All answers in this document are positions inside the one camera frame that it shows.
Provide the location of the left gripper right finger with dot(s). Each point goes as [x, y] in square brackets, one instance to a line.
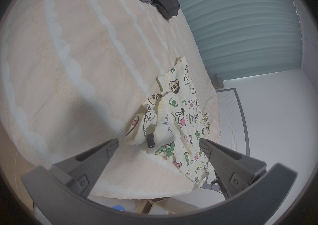
[228, 166]

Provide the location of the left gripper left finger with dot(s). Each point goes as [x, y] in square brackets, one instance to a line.
[94, 166]

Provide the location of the bed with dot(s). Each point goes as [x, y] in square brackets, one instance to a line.
[74, 69]

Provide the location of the blue-green curtain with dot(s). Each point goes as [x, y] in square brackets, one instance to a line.
[236, 32]

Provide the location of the white printed pyjama top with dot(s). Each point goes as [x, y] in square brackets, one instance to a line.
[178, 119]

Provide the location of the grey bedside table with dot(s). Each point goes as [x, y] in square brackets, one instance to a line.
[216, 81]

